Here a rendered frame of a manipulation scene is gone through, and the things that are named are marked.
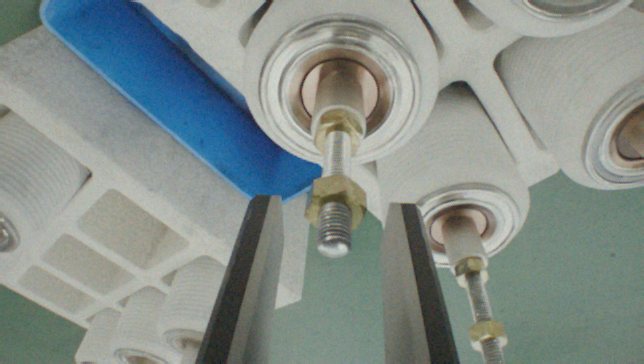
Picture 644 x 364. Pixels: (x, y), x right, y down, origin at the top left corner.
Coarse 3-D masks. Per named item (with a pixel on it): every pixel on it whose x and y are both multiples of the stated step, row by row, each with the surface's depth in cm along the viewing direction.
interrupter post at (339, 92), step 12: (324, 84) 15; (336, 84) 15; (348, 84) 15; (324, 96) 14; (336, 96) 14; (348, 96) 14; (360, 96) 15; (324, 108) 14; (336, 108) 14; (348, 108) 14; (360, 108) 14; (312, 120) 14; (360, 120) 14; (312, 132) 14
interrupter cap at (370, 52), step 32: (288, 32) 14; (320, 32) 14; (352, 32) 14; (384, 32) 14; (288, 64) 15; (320, 64) 15; (352, 64) 15; (384, 64) 15; (416, 64) 15; (288, 96) 16; (384, 96) 16; (416, 96) 16; (288, 128) 17; (384, 128) 17; (320, 160) 18; (352, 160) 18
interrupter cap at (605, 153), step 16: (640, 80) 14; (624, 96) 15; (640, 96) 15; (608, 112) 15; (624, 112) 15; (640, 112) 16; (592, 128) 16; (608, 128) 16; (624, 128) 16; (592, 144) 17; (608, 144) 17; (624, 144) 17; (592, 160) 18; (608, 160) 17; (624, 160) 17; (640, 160) 17; (592, 176) 18; (608, 176) 18; (624, 176) 18; (640, 176) 18
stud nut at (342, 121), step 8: (336, 112) 14; (344, 112) 13; (320, 120) 13; (328, 120) 13; (336, 120) 13; (344, 120) 13; (352, 120) 13; (320, 128) 13; (328, 128) 13; (336, 128) 13; (344, 128) 13; (352, 128) 13; (360, 128) 14; (320, 136) 13; (352, 136) 13; (360, 136) 13; (320, 144) 14; (352, 144) 14; (320, 152) 14; (352, 152) 14
